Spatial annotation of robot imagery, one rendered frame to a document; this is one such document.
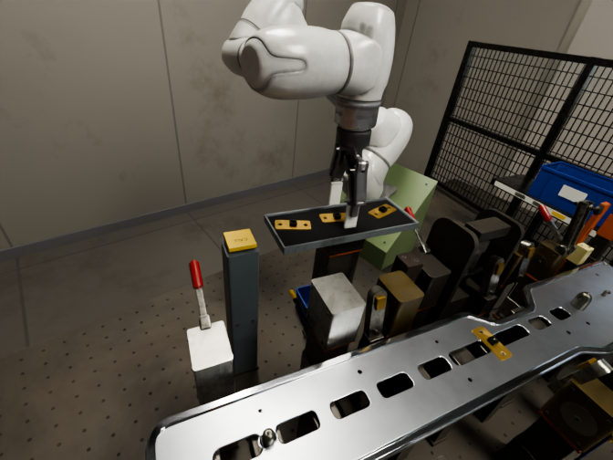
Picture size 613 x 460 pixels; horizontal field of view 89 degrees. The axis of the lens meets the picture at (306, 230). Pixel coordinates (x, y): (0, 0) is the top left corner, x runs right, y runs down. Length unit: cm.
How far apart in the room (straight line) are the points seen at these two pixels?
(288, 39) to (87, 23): 207
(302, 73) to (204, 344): 49
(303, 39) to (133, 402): 92
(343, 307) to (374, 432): 21
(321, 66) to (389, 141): 78
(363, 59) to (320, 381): 59
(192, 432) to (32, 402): 59
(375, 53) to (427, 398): 63
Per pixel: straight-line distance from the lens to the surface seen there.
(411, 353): 75
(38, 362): 121
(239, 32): 112
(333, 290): 66
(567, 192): 161
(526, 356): 89
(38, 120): 258
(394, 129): 131
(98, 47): 254
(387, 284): 75
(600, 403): 84
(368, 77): 63
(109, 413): 103
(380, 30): 64
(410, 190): 141
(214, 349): 62
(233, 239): 69
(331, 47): 57
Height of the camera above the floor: 157
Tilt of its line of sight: 34 degrees down
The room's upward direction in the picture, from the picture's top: 7 degrees clockwise
